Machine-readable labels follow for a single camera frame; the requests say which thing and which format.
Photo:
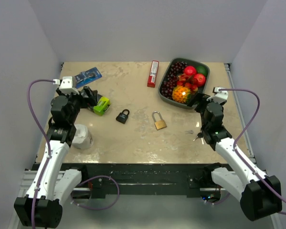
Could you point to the brass padlock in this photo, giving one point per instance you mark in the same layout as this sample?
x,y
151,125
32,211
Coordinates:
x,y
160,124

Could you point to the green black product box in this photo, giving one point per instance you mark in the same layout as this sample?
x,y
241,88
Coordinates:
x,y
102,106

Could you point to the red leafy fruit cluster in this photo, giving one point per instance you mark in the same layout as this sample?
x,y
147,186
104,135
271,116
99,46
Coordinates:
x,y
187,81

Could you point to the green lime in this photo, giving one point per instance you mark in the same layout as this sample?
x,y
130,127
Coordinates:
x,y
202,70

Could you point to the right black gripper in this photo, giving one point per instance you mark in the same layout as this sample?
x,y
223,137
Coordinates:
x,y
200,98

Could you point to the orange toy pineapple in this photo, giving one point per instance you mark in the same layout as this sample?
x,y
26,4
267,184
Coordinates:
x,y
181,94

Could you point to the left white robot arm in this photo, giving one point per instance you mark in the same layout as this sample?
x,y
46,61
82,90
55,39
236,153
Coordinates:
x,y
42,205

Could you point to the dark red grapes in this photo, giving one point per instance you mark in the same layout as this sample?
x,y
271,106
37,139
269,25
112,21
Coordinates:
x,y
170,78

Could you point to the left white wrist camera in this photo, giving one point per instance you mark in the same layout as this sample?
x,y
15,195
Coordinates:
x,y
67,85

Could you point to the red rectangular box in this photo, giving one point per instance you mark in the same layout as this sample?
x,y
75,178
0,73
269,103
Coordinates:
x,y
153,74

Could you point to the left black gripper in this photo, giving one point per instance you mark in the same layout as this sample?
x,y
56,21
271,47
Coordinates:
x,y
91,94

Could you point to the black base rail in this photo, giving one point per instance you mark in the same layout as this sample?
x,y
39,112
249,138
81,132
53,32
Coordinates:
x,y
190,180

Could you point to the red apple lower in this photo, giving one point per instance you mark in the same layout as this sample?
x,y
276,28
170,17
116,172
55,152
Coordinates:
x,y
199,80

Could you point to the white tape roll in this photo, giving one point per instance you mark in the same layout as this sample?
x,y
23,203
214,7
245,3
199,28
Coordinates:
x,y
83,138

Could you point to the black padlock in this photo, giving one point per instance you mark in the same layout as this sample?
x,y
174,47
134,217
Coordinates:
x,y
123,116

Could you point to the red apple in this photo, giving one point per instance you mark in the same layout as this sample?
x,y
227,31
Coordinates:
x,y
190,71
199,80

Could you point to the black headed key bunch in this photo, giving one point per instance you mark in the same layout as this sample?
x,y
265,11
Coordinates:
x,y
199,138

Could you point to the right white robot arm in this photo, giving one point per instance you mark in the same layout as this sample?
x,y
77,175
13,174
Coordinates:
x,y
257,193

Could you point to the blue blister pack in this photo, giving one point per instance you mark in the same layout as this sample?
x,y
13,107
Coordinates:
x,y
86,77

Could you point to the red apple upper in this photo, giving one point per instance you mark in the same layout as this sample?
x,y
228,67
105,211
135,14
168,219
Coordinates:
x,y
190,71

